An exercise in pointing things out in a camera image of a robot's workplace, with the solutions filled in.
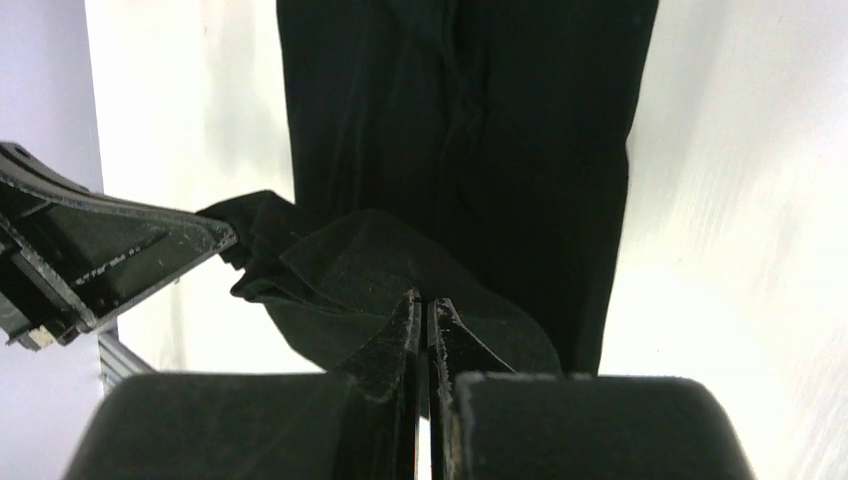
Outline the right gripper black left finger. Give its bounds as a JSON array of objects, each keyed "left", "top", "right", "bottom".
[{"left": 333, "top": 289, "right": 422, "bottom": 479}]

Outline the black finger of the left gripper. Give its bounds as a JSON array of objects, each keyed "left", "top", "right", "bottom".
[{"left": 1, "top": 142, "right": 237, "bottom": 350}]

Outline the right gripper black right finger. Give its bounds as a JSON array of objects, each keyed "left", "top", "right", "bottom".
[{"left": 427, "top": 298, "right": 516, "bottom": 479}]

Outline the black t shirt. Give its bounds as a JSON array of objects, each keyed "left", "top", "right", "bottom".
[{"left": 206, "top": 1, "right": 658, "bottom": 375}]

